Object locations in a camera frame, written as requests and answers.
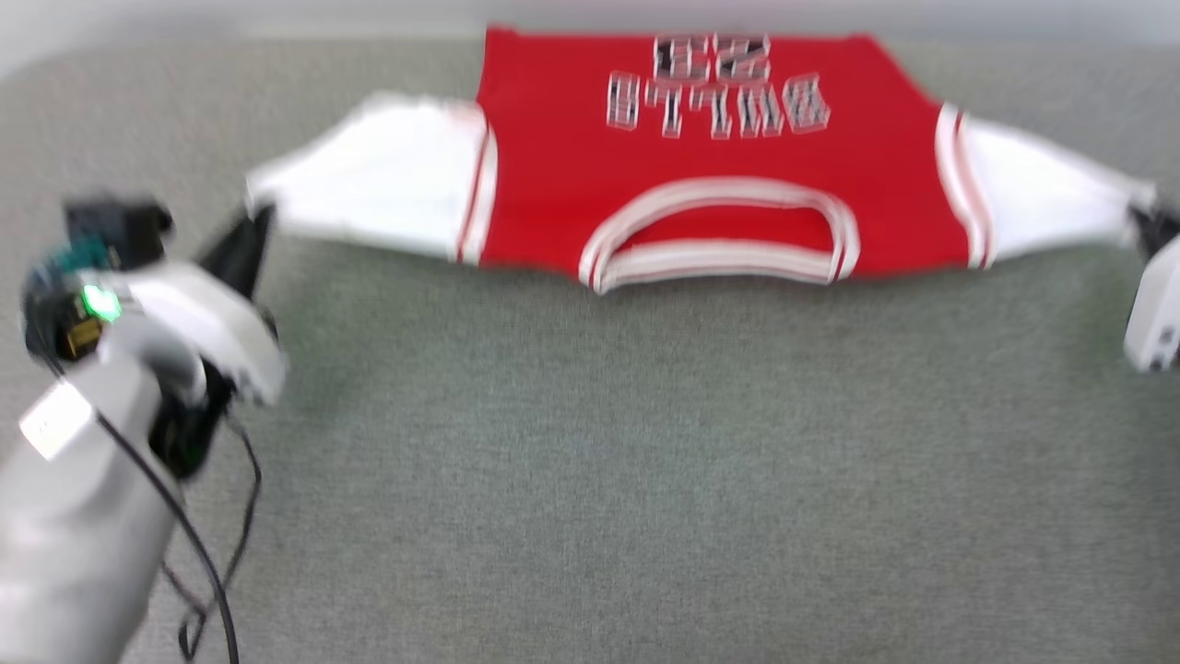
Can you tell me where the teal left cable connector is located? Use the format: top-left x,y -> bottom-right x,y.
53,236 -> 113,275

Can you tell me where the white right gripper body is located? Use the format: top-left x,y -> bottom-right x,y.
1124,242 -> 1180,374

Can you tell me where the white paper label tag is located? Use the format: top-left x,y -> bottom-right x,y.
18,381 -> 99,461

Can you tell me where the grey fabric sofa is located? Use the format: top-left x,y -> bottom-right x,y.
0,35 -> 1180,664

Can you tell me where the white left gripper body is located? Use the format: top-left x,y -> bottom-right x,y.
120,258 -> 288,408

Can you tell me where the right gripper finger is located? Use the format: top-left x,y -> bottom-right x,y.
1128,205 -> 1180,263

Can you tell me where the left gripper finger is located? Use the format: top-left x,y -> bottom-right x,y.
197,204 -> 277,297

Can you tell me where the red and white jersey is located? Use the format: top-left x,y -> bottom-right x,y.
245,26 -> 1159,297

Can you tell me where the thin black cable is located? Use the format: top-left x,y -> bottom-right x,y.
161,420 -> 265,661
92,413 -> 242,664

